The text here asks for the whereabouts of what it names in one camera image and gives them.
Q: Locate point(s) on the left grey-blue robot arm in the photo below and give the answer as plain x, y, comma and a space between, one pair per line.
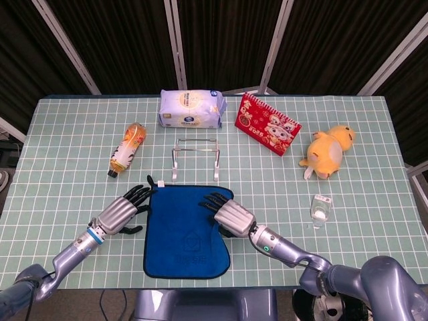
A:
67, 254

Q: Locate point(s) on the green grid cutting mat table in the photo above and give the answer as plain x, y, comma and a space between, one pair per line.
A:
351, 234

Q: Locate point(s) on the red 2026 desk calendar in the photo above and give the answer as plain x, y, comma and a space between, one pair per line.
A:
267, 127

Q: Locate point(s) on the grey-blue robot torso base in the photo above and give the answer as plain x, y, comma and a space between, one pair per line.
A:
200, 304

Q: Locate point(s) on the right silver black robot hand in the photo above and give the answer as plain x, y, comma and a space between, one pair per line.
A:
234, 217

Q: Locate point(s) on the yellow plush toy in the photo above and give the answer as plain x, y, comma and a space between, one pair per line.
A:
327, 150

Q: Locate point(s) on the blue kitchen towel black trim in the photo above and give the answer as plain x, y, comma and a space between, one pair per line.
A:
180, 234

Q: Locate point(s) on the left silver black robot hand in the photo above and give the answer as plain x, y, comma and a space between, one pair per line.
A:
117, 214

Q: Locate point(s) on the orange tea plastic bottle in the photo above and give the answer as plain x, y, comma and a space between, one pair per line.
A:
127, 150

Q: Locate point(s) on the small clear white container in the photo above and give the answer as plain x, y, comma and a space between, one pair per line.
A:
320, 210

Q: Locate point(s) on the dark folding screen white frame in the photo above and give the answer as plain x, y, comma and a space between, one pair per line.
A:
133, 40

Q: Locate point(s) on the black round bin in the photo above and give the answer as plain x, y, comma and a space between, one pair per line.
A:
301, 304

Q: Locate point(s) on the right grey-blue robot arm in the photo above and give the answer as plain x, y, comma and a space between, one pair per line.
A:
287, 250

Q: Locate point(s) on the lavender tissue pack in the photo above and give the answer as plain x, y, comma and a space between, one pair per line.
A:
187, 107

